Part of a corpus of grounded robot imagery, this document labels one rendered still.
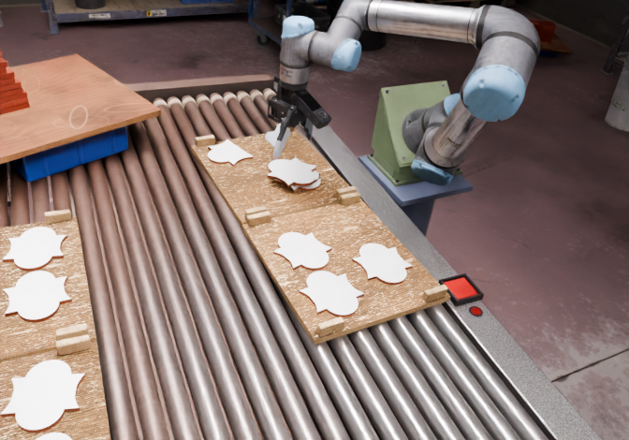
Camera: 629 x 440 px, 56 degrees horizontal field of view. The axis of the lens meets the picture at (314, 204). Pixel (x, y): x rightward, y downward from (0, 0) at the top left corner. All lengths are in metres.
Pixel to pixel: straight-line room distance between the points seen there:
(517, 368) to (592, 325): 1.67
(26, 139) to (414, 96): 1.11
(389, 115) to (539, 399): 0.94
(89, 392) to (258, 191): 0.72
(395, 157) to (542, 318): 1.34
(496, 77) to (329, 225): 0.57
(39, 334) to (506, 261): 2.36
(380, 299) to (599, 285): 2.01
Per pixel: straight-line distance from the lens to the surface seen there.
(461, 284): 1.45
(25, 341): 1.29
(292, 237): 1.46
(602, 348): 2.89
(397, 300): 1.35
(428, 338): 1.32
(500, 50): 1.29
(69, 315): 1.31
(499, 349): 1.35
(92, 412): 1.15
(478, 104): 1.29
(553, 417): 1.28
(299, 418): 1.14
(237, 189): 1.63
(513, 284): 3.01
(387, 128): 1.83
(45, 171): 1.75
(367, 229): 1.53
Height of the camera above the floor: 1.85
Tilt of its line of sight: 35 degrees down
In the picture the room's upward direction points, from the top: 7 degrees clockwise
